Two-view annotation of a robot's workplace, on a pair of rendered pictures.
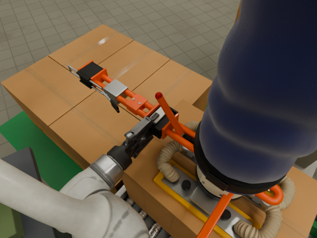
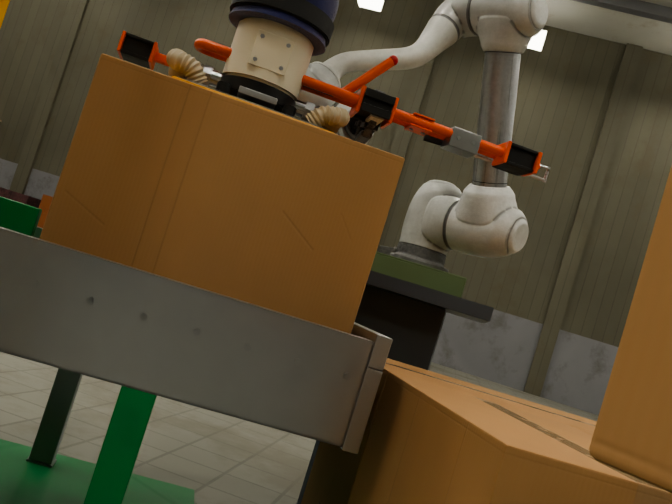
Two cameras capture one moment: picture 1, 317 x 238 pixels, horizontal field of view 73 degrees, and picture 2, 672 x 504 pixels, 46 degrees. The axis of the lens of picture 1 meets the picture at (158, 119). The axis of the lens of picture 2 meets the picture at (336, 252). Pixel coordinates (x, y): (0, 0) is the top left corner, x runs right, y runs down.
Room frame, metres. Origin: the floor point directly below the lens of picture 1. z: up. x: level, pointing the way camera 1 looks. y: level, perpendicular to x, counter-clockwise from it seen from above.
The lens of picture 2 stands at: (1.56, -1.30, 0.65)
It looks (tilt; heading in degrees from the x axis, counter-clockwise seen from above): 3 degrees up; 131
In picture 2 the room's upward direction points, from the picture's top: 17 degrees clockwise
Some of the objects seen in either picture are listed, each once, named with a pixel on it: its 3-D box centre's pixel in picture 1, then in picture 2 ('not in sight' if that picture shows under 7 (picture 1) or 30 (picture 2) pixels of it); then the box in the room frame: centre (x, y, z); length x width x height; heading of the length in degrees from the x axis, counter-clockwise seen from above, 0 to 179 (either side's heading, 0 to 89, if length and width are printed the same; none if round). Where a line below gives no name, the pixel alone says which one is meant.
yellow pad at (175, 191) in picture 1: (204, 200); not in sight; (0.18, -0.14, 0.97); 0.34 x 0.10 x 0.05; 51
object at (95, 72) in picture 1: (93, 73); (516, 159); (0.64, 0.26, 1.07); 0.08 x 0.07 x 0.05; 51
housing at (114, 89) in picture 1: (116, 91); (461, 142); (0.55, 0.16, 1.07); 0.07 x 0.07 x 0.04; 51
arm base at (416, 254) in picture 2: not in sight; (413, 256); (0.13, 0.69, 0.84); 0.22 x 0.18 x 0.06; 37
